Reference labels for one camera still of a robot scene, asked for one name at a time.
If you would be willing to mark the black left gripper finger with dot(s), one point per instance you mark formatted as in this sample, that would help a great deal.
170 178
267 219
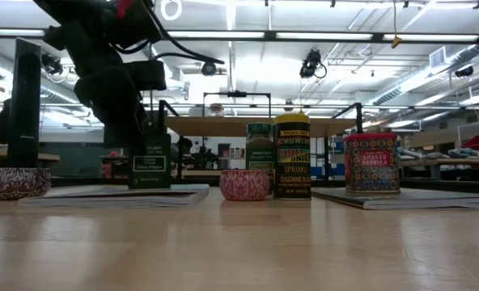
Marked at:
126 135

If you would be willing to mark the green black pepper tin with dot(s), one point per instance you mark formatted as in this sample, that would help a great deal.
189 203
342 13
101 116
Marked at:
150 178

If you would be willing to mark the small clear beige-lidded jar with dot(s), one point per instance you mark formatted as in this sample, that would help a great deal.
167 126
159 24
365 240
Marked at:
217 110

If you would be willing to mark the green-lidded glass herb jar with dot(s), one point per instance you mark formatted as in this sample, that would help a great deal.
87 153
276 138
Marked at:
259 141

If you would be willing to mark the yellow-lidded crunchy onion jar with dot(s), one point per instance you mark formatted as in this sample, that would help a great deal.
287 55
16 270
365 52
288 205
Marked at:
292 161

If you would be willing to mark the red-lidded smoked paprika tin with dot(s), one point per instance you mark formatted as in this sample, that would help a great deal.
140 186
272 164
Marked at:
372 174

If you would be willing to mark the black background robot arm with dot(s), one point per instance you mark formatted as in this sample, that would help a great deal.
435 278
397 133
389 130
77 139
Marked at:
202 157

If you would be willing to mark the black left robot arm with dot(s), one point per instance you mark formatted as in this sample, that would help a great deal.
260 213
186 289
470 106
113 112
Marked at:
90 32

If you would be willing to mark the pale blue paperback book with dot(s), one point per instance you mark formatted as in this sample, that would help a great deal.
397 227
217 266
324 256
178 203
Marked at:
102 199

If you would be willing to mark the wooden background table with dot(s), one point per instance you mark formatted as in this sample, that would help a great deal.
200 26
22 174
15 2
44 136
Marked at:
49 157

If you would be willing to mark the red patterned bowl left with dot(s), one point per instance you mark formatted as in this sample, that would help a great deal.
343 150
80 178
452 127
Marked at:
17 184

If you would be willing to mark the red patterned bowl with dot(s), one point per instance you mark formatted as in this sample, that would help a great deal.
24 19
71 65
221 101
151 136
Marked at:
244 186
17 184

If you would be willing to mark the red patterned bowl centre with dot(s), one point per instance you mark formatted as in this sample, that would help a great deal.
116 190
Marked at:
244 186

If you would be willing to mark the blue storage bin rack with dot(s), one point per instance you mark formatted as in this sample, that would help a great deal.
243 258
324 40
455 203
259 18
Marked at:
328 169

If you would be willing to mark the Acadia picture book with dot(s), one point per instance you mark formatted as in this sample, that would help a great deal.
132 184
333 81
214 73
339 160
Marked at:
425 200

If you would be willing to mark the white ceiling air vent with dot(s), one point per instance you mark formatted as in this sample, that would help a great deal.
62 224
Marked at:
437 57

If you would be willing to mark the wooden background workbench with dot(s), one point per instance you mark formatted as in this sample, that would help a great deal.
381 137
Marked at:
458 162

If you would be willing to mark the black ceiling speaker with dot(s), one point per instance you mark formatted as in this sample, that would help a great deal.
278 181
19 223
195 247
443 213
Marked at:
464 71

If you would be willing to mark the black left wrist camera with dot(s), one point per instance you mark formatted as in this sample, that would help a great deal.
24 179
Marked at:
146 75

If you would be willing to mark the black camera on post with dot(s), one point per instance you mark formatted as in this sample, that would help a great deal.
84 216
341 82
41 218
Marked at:
52 64

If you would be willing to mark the black upright frame post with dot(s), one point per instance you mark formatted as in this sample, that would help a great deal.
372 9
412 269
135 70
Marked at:
24 105

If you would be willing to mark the wooden shelf with black frame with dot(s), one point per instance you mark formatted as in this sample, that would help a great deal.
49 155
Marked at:
223 126

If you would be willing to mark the black round ceiling camera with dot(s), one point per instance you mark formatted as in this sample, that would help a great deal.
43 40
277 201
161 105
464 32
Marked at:
208 68

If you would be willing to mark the black overhead camera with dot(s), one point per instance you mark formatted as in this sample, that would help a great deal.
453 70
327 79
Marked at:
312 62

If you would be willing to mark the black overhead frame bar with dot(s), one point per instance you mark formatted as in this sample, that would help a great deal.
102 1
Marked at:
324 35

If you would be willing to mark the black table frame rail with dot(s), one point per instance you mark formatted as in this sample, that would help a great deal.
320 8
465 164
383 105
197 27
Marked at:
446 184

